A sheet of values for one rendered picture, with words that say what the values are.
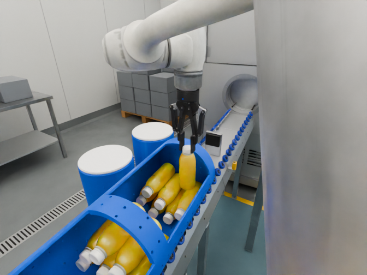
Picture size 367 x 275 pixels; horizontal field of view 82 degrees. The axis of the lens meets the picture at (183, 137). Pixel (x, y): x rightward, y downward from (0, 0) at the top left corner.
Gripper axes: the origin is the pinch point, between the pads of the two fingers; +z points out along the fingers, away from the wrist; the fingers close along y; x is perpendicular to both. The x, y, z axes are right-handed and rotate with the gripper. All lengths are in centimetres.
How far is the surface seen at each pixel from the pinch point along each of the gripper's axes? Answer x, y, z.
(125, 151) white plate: -14, 45, 24
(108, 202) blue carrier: 32.7, 8.0, 4.3
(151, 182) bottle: 9.9, 10.4, 15.2
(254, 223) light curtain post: -63, -28, 94
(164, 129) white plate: -50, 41, 24
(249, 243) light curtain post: -63, -27, 118
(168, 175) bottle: 1.6, 7.7, 16.6
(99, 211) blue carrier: 36.3, 7.9, 4.3
